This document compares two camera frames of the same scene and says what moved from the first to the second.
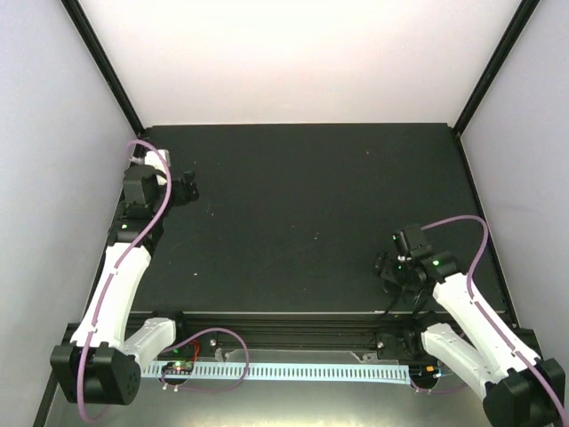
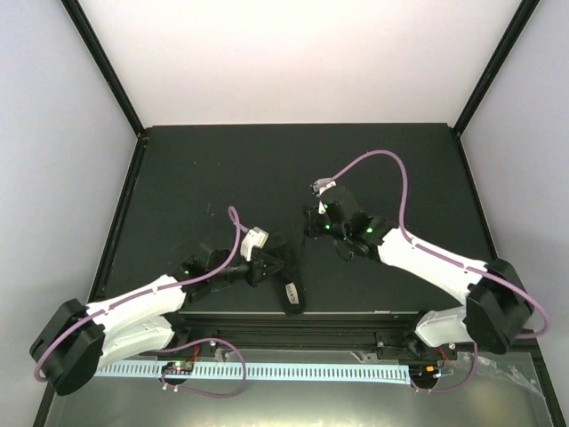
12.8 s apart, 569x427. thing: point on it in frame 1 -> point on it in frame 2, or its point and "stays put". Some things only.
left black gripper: x=181 y=197 -> x=259 y=272
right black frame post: x=523 y=12 stays put
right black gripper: x=382 y=267 -> x=313 y=229
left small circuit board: x=178 y=367 stays put
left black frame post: x=80 y=20 stays put
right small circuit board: x=423 y=372 stays put
